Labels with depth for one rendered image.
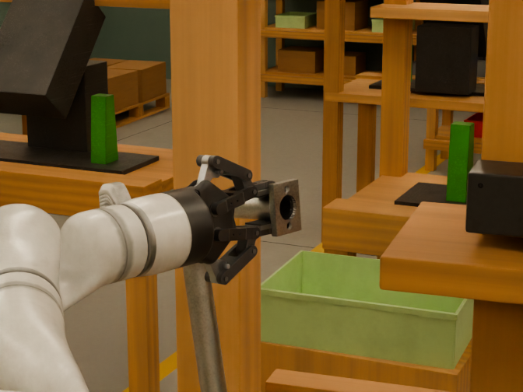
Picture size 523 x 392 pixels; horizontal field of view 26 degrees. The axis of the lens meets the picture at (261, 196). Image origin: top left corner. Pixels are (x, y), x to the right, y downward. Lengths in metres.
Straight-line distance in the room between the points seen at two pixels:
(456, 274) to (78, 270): 0.43
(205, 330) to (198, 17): 0.38
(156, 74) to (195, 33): 9.17
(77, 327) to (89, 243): 4.35
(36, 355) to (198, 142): 0.67
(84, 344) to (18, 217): 4.20
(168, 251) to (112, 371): 3.82
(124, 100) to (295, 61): 2.04
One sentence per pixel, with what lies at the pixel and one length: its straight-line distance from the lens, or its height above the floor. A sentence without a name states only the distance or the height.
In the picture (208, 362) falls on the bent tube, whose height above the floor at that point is 1.41.
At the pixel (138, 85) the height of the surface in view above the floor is 0.30.
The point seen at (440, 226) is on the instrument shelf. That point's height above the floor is 1.54.
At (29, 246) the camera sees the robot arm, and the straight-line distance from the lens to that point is 0.93.
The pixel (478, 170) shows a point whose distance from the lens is 1.27.
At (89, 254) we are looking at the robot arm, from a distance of 1.01.
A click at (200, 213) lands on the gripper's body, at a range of 1.08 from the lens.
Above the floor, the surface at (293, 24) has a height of 0.74.
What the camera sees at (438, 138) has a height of 0.24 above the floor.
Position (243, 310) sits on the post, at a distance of 1.47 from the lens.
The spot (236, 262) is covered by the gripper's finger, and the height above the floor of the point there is 1.56.
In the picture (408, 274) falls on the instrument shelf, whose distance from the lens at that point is 1.25.
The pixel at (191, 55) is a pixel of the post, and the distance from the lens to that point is 1.40.
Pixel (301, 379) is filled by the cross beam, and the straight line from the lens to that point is 1.59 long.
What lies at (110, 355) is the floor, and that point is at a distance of 5.02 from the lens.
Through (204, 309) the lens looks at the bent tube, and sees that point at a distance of 1.29.
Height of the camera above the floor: 1.92
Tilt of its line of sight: 15 degrees down
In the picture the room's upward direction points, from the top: straight up
